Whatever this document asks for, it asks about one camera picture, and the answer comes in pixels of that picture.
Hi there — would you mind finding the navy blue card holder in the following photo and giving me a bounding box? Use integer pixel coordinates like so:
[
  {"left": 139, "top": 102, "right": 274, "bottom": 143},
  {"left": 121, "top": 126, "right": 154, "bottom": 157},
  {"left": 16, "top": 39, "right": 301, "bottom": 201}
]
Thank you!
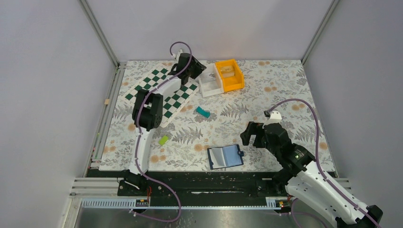
[{"left": 207, "top": 144, "right": 244, "bottom": 170}]

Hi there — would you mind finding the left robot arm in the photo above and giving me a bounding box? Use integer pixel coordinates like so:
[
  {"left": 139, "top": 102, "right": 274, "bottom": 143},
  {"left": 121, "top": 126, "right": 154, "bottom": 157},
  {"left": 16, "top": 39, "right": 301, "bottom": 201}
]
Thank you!
[{"left": 124, "top": 53, "right": 207, "bottom": 195}]

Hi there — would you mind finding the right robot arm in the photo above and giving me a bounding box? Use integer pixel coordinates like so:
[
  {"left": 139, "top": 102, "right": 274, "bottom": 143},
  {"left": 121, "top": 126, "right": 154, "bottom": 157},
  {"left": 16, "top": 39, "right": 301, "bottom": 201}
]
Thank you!
[{"left": 240, "top": 122, "right": 383, "bottom": 228}]

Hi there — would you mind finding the white plastic bin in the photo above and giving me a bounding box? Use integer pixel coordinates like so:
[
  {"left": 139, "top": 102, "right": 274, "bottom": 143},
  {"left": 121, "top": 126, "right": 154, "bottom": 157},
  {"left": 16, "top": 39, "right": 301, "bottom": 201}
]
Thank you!
[{"left": 198, "top": 63, "right": 224, "bottom": 98}]

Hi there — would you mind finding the wooden block in orange bin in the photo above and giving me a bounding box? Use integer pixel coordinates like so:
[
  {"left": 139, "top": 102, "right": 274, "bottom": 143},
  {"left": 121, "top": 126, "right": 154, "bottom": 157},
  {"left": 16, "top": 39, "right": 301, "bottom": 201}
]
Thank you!
[{"left": 220, "top": 66, "right": 235, "bottom": 78}]

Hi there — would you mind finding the green white chessboard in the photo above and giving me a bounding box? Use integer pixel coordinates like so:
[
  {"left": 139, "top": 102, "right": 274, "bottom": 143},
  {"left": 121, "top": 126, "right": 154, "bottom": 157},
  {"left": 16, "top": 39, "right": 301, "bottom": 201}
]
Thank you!
[{"left": 122, "top": 64, "right": 199, "bottom": 127}]

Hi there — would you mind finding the orange plastic bin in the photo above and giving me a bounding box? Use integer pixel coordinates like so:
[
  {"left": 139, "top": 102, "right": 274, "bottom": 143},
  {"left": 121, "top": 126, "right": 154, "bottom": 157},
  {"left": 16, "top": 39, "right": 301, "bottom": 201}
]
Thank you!
[{"left": 215, "top": 59, "right": 245, "bottom": 92}]

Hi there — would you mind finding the teal block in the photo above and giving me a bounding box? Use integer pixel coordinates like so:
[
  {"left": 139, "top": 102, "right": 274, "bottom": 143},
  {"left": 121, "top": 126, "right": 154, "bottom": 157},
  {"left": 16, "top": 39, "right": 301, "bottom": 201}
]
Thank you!
[{"left": 196, "top": 106, "right": 211, "bottom": 118}]

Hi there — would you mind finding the floral table mat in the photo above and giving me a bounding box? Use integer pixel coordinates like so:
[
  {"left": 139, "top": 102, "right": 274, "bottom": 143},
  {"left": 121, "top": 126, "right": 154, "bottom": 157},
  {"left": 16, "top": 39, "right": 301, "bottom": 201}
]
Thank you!
[{"left": 99, "top": 60, "right": 336, "bottom": 172}]

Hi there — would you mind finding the lime green block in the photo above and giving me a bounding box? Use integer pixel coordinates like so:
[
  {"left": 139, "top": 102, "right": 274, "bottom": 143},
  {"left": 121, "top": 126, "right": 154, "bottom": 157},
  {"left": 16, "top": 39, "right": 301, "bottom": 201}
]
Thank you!
[{"left": 158, "top": 135, "right": 169, "bottom": 146}]

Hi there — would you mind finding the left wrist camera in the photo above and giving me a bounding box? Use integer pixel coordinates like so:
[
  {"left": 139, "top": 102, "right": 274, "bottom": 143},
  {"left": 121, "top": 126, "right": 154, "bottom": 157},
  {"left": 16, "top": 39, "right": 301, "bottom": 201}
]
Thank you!
[{"left": 172, "top": 48, "right": 183, "bottom": 61}]

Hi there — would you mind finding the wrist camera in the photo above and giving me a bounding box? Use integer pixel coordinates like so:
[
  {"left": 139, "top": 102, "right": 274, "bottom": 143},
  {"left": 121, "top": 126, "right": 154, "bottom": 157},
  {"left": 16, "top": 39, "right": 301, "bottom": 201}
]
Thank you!
[
  {"left": 264, "top": 110, "right": 282, "bottom": 125},
  {"left": 172, "top": 48, "right": 183, "bottom": 61}
]

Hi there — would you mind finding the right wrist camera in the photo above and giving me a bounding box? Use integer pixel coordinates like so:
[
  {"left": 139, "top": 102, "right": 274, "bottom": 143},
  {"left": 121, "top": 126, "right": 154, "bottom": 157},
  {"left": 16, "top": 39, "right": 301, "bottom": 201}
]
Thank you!
[{"left": 264, "top": 110, "right": 282, "bottom": 125}]

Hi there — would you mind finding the perforated metal rail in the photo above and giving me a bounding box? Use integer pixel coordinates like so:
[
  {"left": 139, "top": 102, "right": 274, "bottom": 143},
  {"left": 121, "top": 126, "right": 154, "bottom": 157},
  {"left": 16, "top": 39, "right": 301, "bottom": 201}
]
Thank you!
[{"left": 80, "top": 197, "right": 292, "bottom": 210}]

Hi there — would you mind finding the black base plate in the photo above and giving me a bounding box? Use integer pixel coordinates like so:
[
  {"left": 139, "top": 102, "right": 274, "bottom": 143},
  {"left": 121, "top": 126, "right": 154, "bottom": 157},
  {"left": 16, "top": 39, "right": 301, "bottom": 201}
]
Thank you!
[{"left": 117, "top": 171, "right": 288, "bottom": 207}]

